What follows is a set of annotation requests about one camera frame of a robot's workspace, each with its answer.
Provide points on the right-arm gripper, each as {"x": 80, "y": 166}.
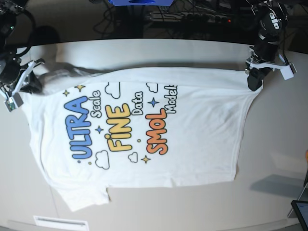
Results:
{"x": 15, "y": 78}

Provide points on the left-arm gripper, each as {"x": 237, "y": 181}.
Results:
{"x": 266, "y": 50}

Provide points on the white paper label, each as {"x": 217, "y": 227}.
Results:
{"x": 61, "y": 224}

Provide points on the white printed T-shirt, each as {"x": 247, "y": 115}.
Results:
{"x": 136, "y": 128}

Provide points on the blue camera stand base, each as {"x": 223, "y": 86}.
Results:
{"x": 141, "y": 2}

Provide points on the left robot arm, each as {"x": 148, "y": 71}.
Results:
{"x": 271, "y": 22}

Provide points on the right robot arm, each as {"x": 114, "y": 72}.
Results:
{"x": 9, "y": 11}

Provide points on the black tablet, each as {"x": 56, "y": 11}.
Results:
{"x": 301, "y": 211}

